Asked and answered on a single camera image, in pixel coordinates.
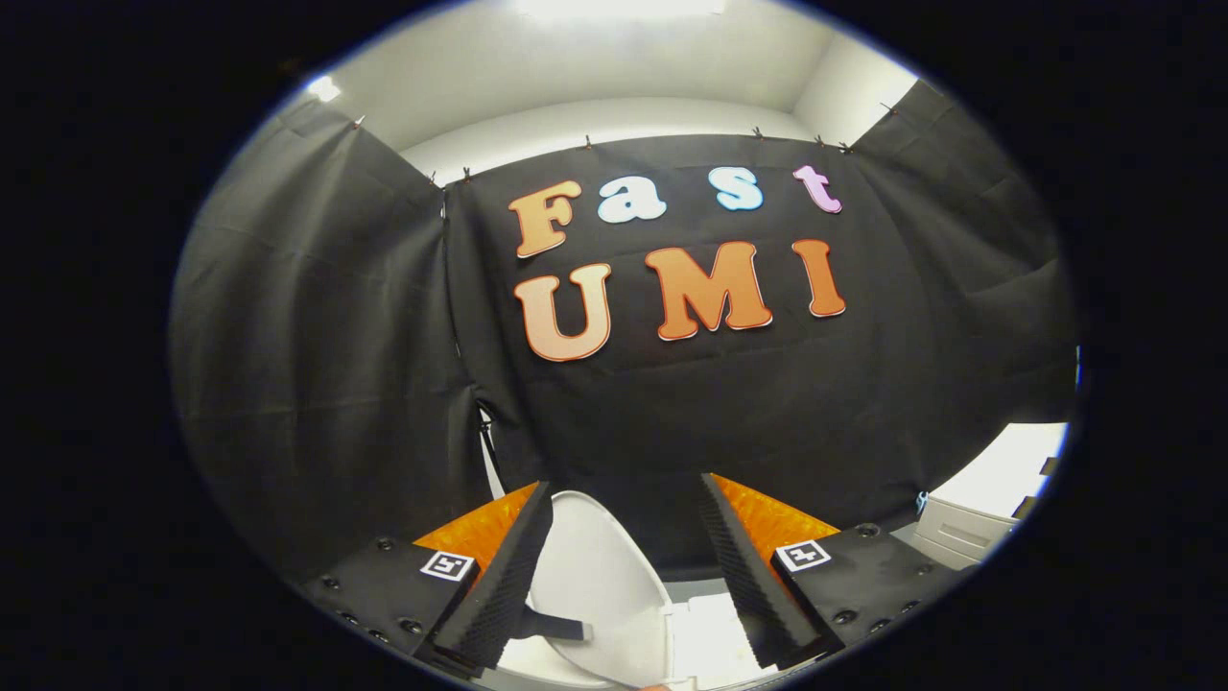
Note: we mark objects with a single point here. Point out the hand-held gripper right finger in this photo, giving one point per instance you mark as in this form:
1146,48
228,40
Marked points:
753,576

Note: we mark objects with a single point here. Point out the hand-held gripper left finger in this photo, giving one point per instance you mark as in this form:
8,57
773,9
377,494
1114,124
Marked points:
504,576

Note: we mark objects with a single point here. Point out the white toilet lid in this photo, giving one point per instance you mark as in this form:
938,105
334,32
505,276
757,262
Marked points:
604,571

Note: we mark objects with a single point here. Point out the black backdrop cloth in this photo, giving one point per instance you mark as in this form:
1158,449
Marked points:
672,413

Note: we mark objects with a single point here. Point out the white drawer cabinet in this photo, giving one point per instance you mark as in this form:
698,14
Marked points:
998,470

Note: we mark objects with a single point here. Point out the small ceiling light panel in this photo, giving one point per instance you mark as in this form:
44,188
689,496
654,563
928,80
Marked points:
323,88

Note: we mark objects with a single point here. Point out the large ceiling light panel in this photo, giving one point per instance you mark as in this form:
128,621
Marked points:
619,8

